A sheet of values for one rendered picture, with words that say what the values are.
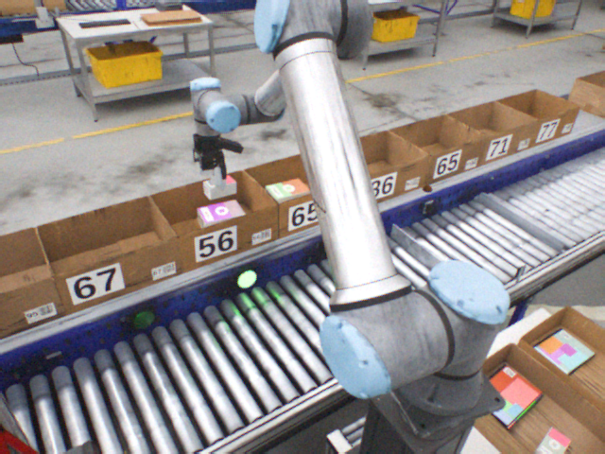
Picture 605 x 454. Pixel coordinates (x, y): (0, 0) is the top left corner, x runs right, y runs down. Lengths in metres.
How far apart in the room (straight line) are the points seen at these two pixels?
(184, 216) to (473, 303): 1.37
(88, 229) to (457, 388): 1.38
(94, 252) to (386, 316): 1.36
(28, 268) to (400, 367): 1.44
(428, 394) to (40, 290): 1.15
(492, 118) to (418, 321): 2.26
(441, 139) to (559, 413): 1.53
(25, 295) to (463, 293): 1.24
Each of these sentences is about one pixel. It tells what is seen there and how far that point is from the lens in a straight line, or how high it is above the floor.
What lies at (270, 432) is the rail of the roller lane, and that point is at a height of 0.71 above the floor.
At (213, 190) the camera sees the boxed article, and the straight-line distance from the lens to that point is 1.69.
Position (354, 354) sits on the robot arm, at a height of 1.44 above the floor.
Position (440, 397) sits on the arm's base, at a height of 1.25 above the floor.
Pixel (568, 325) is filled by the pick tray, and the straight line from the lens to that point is 2.02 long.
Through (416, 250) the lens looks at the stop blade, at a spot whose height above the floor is 0.77.
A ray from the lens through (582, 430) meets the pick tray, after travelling 1.75.
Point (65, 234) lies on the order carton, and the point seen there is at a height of 0.99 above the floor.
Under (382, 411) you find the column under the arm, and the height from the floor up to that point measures 1.08.
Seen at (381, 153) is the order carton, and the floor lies 0.93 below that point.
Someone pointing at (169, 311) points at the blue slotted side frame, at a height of 0.76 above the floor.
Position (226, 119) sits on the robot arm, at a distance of 1.42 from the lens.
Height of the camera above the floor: 2.06
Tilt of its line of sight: 37 degrees down
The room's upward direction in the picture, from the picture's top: 3 degrees clockwise
